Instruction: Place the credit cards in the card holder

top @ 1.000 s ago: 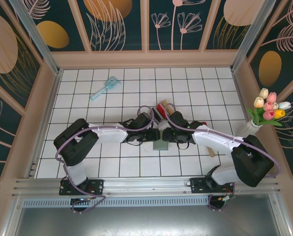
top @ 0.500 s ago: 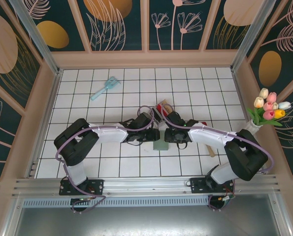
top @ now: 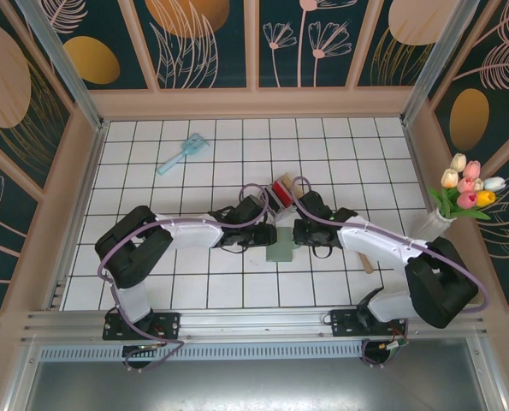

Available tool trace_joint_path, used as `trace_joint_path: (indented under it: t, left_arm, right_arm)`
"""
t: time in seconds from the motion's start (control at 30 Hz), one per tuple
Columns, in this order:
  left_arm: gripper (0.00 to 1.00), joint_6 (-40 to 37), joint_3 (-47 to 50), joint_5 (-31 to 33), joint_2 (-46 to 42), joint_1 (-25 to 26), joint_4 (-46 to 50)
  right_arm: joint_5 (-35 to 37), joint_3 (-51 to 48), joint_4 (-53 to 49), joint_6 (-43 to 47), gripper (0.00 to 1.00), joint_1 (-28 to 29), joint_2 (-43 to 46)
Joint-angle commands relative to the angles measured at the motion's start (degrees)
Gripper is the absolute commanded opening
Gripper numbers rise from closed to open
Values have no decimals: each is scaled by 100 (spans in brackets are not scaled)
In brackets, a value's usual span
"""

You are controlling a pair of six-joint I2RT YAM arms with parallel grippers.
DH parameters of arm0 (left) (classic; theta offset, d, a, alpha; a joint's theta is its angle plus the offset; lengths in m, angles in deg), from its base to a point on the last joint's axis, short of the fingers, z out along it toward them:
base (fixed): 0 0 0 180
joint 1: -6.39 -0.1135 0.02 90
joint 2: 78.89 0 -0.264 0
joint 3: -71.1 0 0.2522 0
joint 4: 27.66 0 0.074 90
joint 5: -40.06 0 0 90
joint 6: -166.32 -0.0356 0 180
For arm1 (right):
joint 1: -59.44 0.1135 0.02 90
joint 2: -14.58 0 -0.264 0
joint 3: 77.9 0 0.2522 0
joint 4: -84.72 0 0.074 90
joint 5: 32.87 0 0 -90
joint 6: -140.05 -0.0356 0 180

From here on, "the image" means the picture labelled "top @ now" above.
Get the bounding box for black card stack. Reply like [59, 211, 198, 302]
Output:
[260, 190, 277, 216]

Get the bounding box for clear acrylic card box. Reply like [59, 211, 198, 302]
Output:
[257, 172, 297, 224]

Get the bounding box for green leather card holder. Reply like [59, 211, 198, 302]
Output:
[265, 228, 296, 263]

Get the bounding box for red card stack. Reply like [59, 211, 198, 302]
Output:
[270, 182, 293, 209]

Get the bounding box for light blue plastic fork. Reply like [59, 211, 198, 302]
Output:
[157, 133, 210, 176]

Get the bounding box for white ribbed vase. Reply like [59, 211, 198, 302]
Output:
[410, 209, 448, 243]

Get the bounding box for artificial tulip bouquet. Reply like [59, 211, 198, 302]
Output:
[429, 152, 507, 222]

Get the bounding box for grey metal sheet panel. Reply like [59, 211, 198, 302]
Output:
[5, 337, 509, 411]

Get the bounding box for aluminium front rail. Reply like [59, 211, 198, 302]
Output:
[21, 302, 490, 348]

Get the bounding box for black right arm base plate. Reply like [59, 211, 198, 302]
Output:
[329, 307, 409, 339]

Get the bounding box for aluminium side rail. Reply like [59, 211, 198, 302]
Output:
[44, 122, 109, 312]
[401, 122, 465, 305]

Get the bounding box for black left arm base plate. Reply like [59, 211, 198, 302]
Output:
[103, 311, 182, 342]

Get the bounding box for grey slotted cable duct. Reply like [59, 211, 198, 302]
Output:
[38, 344, 366, 363]

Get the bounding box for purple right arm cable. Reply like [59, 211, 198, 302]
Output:
[290, 176, 493, 369]

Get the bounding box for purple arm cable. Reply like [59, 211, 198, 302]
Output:
[98, 184, 269, 372]
[290, 176, 493, 369]

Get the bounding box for black round cable port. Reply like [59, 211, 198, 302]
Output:
[359, 337, 409, 369]
[121, 342, 163, 372]

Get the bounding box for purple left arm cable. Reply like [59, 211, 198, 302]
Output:
[98, 184, 269, 372]

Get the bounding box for aluminium corner post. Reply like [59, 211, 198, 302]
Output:
[399, 0, 491, 128]
[15, 0, 110, 132]

